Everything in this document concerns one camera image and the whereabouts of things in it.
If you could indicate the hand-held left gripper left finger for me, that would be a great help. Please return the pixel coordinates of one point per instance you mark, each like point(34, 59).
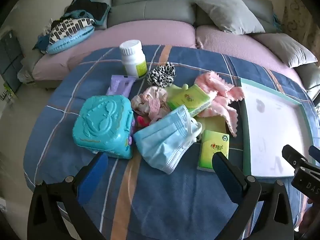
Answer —
point(96, 170)

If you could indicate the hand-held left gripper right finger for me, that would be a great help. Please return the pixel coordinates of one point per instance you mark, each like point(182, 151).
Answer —
point(222, 170)

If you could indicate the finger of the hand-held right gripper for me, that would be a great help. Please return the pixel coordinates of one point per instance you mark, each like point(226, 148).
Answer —
point(315, 155)
point(293, 156)

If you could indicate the green tissue pack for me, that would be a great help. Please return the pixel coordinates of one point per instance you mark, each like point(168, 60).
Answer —
point(212, 145)
point(190, 98)

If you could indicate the white tray with green rim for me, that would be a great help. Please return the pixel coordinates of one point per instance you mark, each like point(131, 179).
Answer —
point(270, 130)

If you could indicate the light green cloth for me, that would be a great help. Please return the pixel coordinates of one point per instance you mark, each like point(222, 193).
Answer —
point(215, 123)

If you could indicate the blue face mask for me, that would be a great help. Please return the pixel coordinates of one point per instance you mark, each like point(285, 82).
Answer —
point(162, 140)

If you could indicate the pink and red pipe cleaners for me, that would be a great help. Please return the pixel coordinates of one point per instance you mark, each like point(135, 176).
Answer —
point(142, 121)

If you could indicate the pink scalloped cloth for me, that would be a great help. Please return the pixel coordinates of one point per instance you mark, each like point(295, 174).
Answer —
point(220, 100)

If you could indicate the pink floral scrunchie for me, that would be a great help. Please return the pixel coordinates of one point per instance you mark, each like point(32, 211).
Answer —
point(150, 102)

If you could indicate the purple wipes packet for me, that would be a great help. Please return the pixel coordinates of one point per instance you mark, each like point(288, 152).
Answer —
point(120, 86)

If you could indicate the leopard print scrunchie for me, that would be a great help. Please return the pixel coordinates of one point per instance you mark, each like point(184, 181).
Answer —
point(160, 76)

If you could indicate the person's right hand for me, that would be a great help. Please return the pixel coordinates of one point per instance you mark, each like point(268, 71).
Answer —
point(311, 217)

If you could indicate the teal plastic toy case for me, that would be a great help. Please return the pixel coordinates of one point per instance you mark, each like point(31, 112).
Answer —
point(100, 125)

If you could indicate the blue plaid blanket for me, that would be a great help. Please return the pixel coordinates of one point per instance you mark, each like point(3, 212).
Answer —
point(162, 195)

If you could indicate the grey throw pillow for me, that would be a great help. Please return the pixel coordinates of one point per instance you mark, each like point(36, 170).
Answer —
point(285, 50)
point(230, 12)

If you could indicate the white pill bottle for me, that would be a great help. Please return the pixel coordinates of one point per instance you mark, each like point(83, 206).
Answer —
point(131, 65)

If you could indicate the small items on floor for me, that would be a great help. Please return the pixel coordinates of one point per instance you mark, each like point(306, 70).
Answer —
point(7, 93)

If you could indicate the white plastic bag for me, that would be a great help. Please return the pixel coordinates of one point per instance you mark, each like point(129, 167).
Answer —
point(25, 76)

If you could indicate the pink sofa seat cover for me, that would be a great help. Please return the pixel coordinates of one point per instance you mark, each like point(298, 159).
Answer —
point(225, 42)
point(140, 33)

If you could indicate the blue crumpled cloth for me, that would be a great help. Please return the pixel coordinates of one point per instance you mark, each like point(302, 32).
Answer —
point(41, 43)

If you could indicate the blue grey cabinet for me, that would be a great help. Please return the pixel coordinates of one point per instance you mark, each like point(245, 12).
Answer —
point(10, 60)

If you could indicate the black white patterned blue pillow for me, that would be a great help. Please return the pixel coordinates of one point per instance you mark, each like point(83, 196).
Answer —
point(67, 30)

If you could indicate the dark teal clothing pile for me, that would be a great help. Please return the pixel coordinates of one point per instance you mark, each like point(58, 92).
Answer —
point(87, 7)

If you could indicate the grey sofa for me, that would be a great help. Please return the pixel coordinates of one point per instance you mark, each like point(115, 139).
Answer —
point(155, 7)

